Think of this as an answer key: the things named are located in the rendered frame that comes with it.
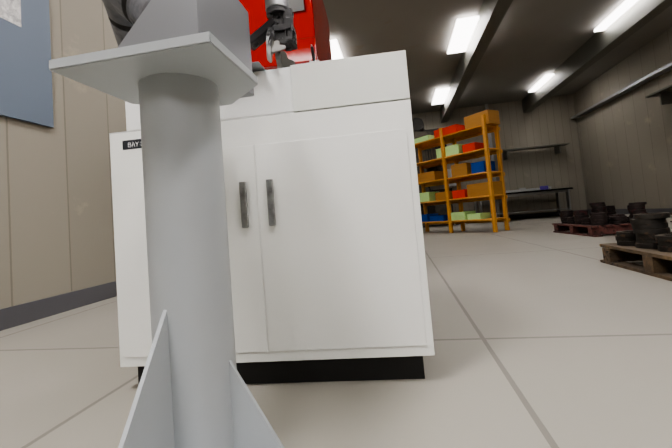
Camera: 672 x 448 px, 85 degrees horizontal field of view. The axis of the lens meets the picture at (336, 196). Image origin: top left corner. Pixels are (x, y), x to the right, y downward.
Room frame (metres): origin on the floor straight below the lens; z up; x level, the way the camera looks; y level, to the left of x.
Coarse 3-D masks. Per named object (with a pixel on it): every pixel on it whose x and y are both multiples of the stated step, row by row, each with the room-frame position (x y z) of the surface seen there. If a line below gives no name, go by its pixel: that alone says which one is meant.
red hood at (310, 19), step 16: (240, 0) 1.70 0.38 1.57; (256, 0) 1.69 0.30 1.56; (288, 0) 1.67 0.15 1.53; (304, 0) 1.66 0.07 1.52; (320, 0) 2.01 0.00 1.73; (256, 16) 1.69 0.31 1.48; (304, 16) 1.66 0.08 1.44; (320, 16) 1.95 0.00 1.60; (304, 32) 1.66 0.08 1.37; (320, 32) 1.89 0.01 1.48; (304, 48) 1.66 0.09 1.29; (320, 48) 1.83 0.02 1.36; (272, 64) 1.68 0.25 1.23
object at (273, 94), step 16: (272, 80) 1.09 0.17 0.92; (288, 80) 1.09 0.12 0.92; (256, 96) 1.10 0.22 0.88; (272, 96) 1.09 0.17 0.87; (288, 96) 1.09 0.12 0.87; (128, 112) 1.15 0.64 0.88; (224, 112) 1.11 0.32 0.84; (240, 112) 1.11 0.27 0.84; (256, 112) 1.10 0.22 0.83; (272, 112) 1.09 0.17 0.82; (128, 128) 1.15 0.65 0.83
